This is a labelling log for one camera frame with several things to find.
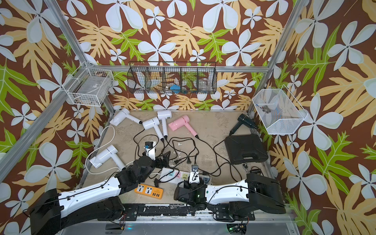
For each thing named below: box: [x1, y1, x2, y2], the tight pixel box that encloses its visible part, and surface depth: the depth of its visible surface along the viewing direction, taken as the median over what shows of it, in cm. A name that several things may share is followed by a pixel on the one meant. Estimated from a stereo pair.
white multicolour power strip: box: [159, 167, 213, 185], surface depth 85 cm
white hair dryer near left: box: [89, 144, 127, 171], surface depth 91 cm
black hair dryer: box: [229, 113, 259, 136], surface depth 111 cm
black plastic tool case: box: [224, 134, 269, 165], surface depth 93 cm
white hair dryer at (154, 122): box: [141, 116, 165, 143], surface depth 109 cm
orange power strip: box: [134, 183, 164, 200], surface depth 80 cm
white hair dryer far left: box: [109, 107, 143, 127], surface depth 114 cm
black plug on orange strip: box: [153, 177, 160, 188], surface depth 85 cm
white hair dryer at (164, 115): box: [156, 110, 172, 141], surface depth 113 cm
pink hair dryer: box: [168, 114, 198, 138], surface depth 109 cm
